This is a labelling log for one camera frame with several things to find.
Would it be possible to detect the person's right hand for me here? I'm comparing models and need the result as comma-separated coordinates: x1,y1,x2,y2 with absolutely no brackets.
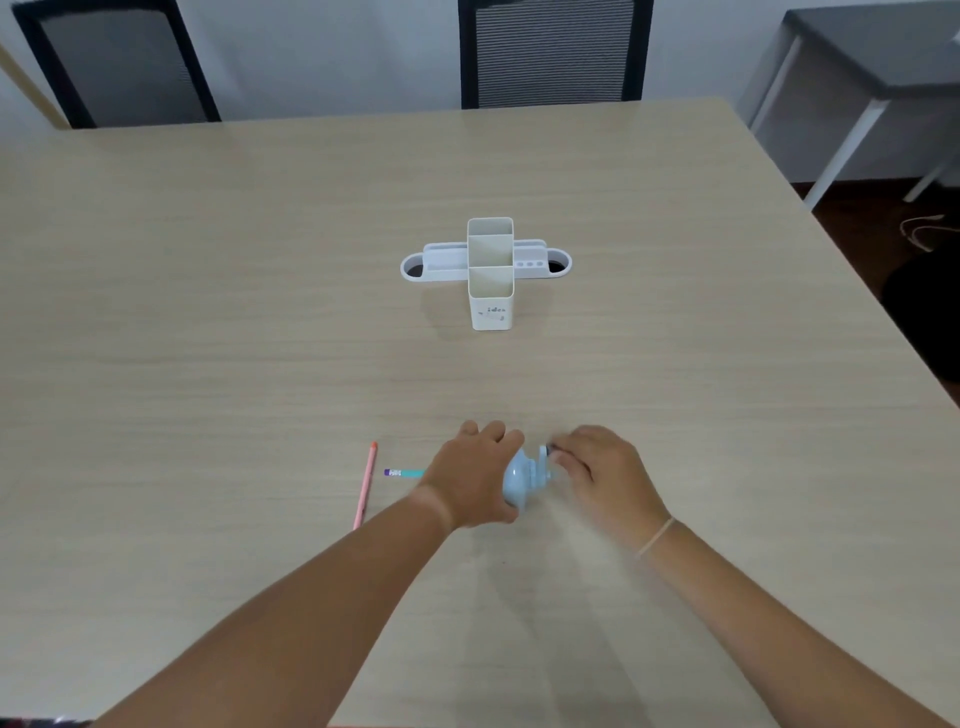
549,425,674,552

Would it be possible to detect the person's left hand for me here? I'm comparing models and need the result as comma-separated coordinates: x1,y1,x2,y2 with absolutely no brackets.
411,420,526,534

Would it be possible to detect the light blue pencil sharpener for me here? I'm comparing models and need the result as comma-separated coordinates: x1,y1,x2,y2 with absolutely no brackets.
501,446,558,513

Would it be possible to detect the person's left forearm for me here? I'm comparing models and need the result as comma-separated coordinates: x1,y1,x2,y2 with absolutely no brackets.
88,489,456,728

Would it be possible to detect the person's right forearm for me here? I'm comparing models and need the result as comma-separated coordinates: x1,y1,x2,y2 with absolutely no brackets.
637,517,960,728

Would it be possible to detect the thin wrist band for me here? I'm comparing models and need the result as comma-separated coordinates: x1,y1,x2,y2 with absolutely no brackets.
636,516,676,558

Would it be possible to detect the pink pencil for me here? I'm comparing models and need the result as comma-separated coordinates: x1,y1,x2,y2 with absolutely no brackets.
352,441,378,531

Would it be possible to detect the white desk organizer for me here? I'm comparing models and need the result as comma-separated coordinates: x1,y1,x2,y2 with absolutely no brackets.
399,216,573,332

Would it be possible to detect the black mesh office chair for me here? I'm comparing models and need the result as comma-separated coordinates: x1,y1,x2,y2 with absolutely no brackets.
10,0,223,130
457,0,655,111

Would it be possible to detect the grey side table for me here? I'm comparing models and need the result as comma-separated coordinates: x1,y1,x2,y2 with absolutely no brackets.
735,6,960,213

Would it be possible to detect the white cable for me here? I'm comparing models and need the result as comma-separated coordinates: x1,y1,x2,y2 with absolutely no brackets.
900,214,948,252

